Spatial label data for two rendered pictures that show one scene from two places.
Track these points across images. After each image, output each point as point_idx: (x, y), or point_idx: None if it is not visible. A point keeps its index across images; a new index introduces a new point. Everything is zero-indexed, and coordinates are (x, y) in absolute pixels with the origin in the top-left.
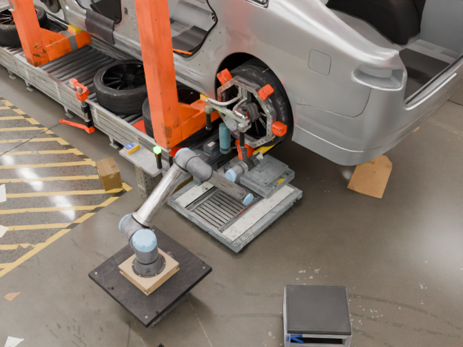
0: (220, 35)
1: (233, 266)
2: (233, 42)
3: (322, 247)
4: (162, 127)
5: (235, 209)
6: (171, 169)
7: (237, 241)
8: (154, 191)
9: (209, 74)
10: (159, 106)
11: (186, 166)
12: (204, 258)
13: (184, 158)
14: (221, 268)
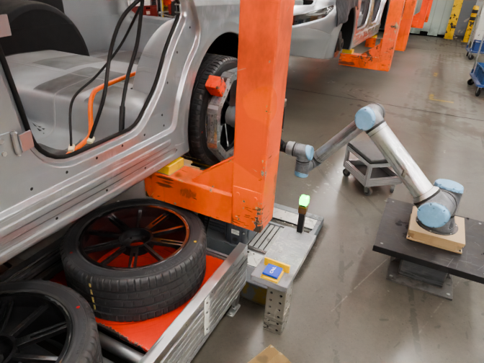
0: (189, 32)
1: (338, 226)
2: (210, 28)
3: (281, 184)
4: (275, 180)
5: (269, 227)
6: (388, 129)
7: (316, 217)
8: (409, 157)
9: (183, 111)
10: (278, 144)
11: (384, 114)
12: (344, 245)
13: (378, 109)
14: (346, 232)
